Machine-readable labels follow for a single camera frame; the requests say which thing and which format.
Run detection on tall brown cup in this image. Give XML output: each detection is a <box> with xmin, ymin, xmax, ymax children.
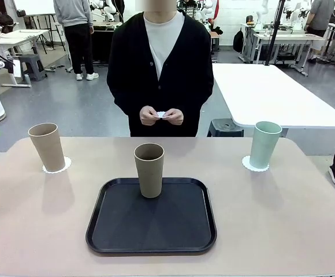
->
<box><xmin>133</xmin><ymin>143</ymin><xmax>165</xmax><ymax>199</ymax></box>
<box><xmin>28</xmin><ymin>122</ymin><xmax>66</xmax><ymax>172</ymax></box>

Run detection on pale green cup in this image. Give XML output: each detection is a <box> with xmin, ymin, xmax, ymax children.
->
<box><xmin>249</xmin><ymin>121</ymin><xmax>283</xmax><ymax>169</ymax></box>

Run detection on person's left forearm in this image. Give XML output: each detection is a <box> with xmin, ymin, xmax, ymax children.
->
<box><xmin>178</xmin><ymin>86</ymin><xmax>213</xmax><ymax>119</ymax></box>

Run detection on person's right forearm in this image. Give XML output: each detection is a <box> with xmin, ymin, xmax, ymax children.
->
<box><xmin>114</xmin><ymin>86</ymin><xmax>145</xmax><ymax>118</ymax></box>

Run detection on person's right hand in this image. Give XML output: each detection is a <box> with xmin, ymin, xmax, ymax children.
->
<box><xmin>139</xmin><ymin>105</ymin><xmax>160</xmax><ymax>126</ymax></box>

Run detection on person's left hand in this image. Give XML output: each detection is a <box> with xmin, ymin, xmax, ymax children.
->
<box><xmin>163</xmin><ymin>108</ymin><xmax>184</xmax><ymax>126</ymax></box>

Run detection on grey plastic stool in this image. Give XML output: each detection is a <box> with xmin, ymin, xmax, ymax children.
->
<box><xmin>18</xmin><ymin>54</ymin><xmax>48</xmax><ymax>82</ymax></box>

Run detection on white desk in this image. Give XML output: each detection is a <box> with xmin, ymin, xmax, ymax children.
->
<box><xmin>0</xmin><ymin>28</ymin><xmax>50</xmax><ymax>88</ymax></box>

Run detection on black bag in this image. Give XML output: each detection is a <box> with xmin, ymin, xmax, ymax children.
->
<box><xmin>0</xmin><ymin>13</ymin><xmax>15</xmax><ymax>33</ymax></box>

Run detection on whiteboard on stand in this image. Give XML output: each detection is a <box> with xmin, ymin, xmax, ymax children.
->
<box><xmin>11</xmin><ymin>0</ymin><xmax>57</xmax><ymax>17</ymax></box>

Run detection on bystander in grey sweatshirt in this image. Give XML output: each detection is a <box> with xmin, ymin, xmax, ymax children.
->
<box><xmin>53</xmin><ymin>0</ymin><xmax>100</xmax><ymax>81</ymax></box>

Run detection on person in black cardigan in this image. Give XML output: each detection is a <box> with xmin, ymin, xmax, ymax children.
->
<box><xmin>106</xmin><ymin>4</ymin><xmax>215</xmax><ymax>138</ymax></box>

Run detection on black plastic tray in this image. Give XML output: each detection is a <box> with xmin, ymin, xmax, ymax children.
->
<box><xmin>85</xmin><ymin>177</ymin><xmax>218</xmax><ymax>254</ymax></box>

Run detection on black backpack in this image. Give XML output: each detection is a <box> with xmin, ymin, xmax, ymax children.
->
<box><xmin>233</xmin><ymin>28</ymin><xmax>245</xmax><ymax>54</ymax></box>

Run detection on large white table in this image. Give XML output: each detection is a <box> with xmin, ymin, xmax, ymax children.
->
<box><xmin>212</xmin><ymin>63</ymin><xmax>335</xmax><ymax>129</ymax></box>

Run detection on black tripod pole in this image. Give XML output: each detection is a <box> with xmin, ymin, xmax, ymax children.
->
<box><xmin>266</xmin><ymin>0</ymin><xmax>286</xmax><ymax>66</ymax></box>

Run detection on long white workbench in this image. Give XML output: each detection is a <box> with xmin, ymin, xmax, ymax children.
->
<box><xmin>252</xmin><ymin>32</ymin><xmax>327</xmax><ymax>76</ymax></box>

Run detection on bystander in grey t-shirt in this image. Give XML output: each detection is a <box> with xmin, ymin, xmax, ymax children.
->
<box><xmin>304</xmin><ymin>0</ymin><xmax>335</xmax><ymax>63</ymax></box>

